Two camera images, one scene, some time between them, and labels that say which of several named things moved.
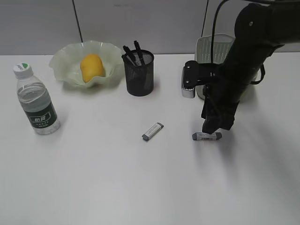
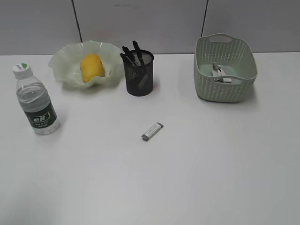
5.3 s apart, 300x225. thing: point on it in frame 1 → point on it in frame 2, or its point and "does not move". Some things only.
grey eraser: x=153 y=131 does not move
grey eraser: x=202 y=136 → x=143 y=81
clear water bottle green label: x=35 y=101 does not move
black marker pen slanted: x=139 y=50 does not move
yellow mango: x=91 y=65 does not move
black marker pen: x=138 y=50 → x=126 y=50
